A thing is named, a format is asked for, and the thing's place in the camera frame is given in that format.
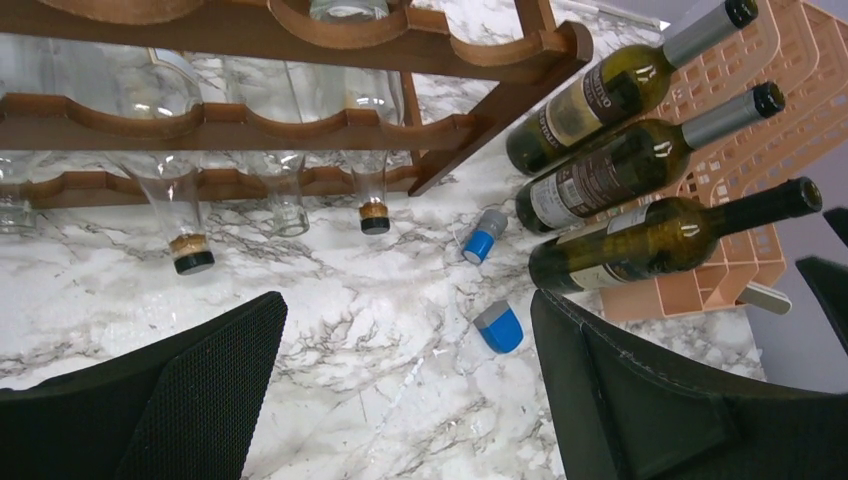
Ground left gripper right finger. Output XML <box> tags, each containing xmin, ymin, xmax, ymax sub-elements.
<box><xmin>531</xmin><ymin>290</ymin><xmax>847</xmax><ymax>479</ymax></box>

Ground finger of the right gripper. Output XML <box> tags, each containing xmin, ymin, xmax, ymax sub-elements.
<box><xmin>795</xmin><ymin>256</ymin><xmax>847</xmax><ymax>351</ymax></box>
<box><xmin>823</xmin><ymin>207</ymin><xmax>848</xmax><ymax>246</ymax></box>

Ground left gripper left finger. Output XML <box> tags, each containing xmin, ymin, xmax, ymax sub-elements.
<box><xmin>1</xmin><ymin>292</ymin><xmax>287</xmax><ymax>479</ymax></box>

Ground green wine bottle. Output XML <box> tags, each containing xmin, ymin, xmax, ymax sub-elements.
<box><xmin>528</xmin><ymin>177</ymin><xmax>823</xmax><ymax>295</ymax></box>
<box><xmin>515</xmin><ymin>81</ymin><xmax>786</xmax><ymax>234</ymax></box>
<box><xmin>506</xmin><ymin>0</ymin><xmax>759</xmax><ymax>176</ymax></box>

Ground clear bottle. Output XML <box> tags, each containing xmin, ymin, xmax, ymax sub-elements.
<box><xmin>1</xmin><ymin>33</ymin><xmax>55</xmax><ymax>234</ymax></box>
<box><xmin>52</xmin><ymin>39</ymin><xmax>215</xmax><ymax>275</ymax></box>
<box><xmin>307</xmin><ymin>0</ymin><xmax>407</xmax><ymax>236</ymax></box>

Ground wooden wine rack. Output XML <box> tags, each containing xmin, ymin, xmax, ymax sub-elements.
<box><xmin>1</xmin><ymin>1</ymin><xmax>593</xmax><ymax>209</ymax></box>

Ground grey flat item behind organizer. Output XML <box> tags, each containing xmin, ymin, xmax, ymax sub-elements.
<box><xmin>736</xmin><ymin>282</ymin><xmax>793</xmax><ymax>315</ymax></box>

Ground blue grey stamp cap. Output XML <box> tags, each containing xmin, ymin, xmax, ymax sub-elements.
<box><xmin>473</xmin><ymin>300</ymin><xmax>524</xmax><ymax>354</ymax></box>

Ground peach plastic file organizer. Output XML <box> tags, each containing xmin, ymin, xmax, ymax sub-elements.
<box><xmin>600</xmin><ymin>1</ymin><xmax>847</xmax><ymax>322</ymax></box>

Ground blue grey stamp cylinder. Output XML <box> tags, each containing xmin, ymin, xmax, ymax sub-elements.
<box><xmin>462</xmin><ymin>209</ymin><xmax>508</xmax><ymax>265</ymax></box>

